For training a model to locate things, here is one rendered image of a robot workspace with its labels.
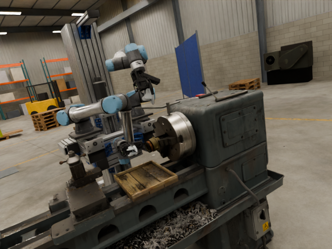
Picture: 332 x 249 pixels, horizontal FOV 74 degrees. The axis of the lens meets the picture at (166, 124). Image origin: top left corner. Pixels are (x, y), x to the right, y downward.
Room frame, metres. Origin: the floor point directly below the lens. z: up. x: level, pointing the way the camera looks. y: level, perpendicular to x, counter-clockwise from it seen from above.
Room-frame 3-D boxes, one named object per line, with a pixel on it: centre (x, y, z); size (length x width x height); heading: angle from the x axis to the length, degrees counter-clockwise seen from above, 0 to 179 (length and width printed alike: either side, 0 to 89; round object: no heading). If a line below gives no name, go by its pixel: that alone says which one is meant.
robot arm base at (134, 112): (2.05, 0.25, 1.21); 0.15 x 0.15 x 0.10
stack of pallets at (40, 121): (9.80, 4.97, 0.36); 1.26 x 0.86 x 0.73; 143
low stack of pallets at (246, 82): (9.00, -3.48, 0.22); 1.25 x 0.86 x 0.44; 134
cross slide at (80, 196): (1.15, 0.54, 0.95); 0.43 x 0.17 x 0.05; 27
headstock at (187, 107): (1.62, -0.38, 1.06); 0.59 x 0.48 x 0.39; 117
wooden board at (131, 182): (1.30, 0.21, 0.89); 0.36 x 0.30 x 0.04; 27
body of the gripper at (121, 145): (1.38, 0.29, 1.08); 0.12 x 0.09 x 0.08; 27
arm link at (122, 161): (1.54, 0.35, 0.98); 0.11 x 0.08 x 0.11; 161
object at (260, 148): (1.62, -0.38, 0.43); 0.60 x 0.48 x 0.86; 117
